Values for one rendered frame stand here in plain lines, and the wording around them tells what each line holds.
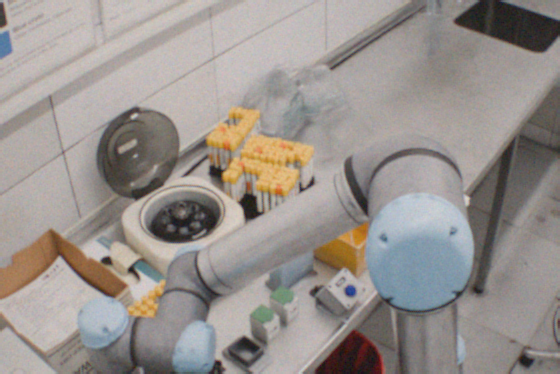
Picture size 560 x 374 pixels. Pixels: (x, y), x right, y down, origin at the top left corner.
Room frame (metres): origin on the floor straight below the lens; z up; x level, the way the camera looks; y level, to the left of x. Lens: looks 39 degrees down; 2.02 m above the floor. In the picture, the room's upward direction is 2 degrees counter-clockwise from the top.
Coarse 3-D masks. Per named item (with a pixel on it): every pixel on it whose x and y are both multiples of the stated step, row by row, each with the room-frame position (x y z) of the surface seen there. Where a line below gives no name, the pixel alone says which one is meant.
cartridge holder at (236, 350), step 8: (232, 344) 0.88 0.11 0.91; (240, 344) 0.89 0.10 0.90; (248, 344) 0.89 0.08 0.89; (256, 344) 0.87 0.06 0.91; (224, 352) 0.87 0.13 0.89; (232, 352) 0.86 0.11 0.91; (240, 352) 0.87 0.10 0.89; (248, 352) 0.87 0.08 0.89; (256, 352) 0.86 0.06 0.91; (264, 352) 0.86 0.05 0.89; (232, 360) 0.85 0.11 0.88; (240, 360) 0.84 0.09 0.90; (248, 360) 0.83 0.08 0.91; (256, 360) 0.85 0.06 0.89; (264, 360) 0.85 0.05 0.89; (248, 368) 0.83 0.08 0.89; (256, 368) 0.83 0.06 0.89
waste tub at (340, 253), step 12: (360, 228) 1.22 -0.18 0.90; (336, 240) 1.11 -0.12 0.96; (348, 240) 1.20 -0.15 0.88; (360, 240) 1.20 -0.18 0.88; (324, 252) 1.13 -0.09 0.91; (336, 252) 1.11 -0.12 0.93; (348, 252) 1.09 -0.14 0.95; (360, 252) 1.08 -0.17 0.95; (336, 264) 1.11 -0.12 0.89; (348, 264) 1.09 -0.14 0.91; (360, 264) 1.09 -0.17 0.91
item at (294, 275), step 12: (312, 252) 1.10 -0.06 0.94; (288, 264) 1.05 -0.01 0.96; (300, 264) 1.08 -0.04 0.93; (312, 264) 1.11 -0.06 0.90; (276, 276) 1.05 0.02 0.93; (288, 276) 1.05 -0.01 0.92; (300, 276) 1.08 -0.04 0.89; (312, 276) 1.08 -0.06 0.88; (276, 288) 1.05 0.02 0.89; (288, 288) 1.05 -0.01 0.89; (300, 288) 1.05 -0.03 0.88
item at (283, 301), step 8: (280, 288) 1.00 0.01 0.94; (272, 296) 0.98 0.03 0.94; (280, 296) 0.98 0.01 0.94; (288, 296) 0.98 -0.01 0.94; (272, 304) 0.97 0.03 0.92; (280, 304) 0.96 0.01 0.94; (288, 304) 0.96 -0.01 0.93; (296, 304) 0.97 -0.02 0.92; (280, 312) 0.96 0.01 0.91; (288, 312) 0.95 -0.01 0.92; (296, 312) 0.97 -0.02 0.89; (280, 320) 0.96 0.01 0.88; (288, 320) 0.95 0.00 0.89
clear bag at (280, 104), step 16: (288, 64) 1.73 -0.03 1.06; (272, 80) 1.68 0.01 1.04; (288, 80) 1.69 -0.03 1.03; (256, 96) 1.65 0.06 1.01; (272, 96) 1.65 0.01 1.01; (288, 96) 1.66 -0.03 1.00; (272, 112) 1.60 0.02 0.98; (288, 112) 1.62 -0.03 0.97; (272, 128) 1.59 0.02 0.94; (288, 128) 1.61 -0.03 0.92
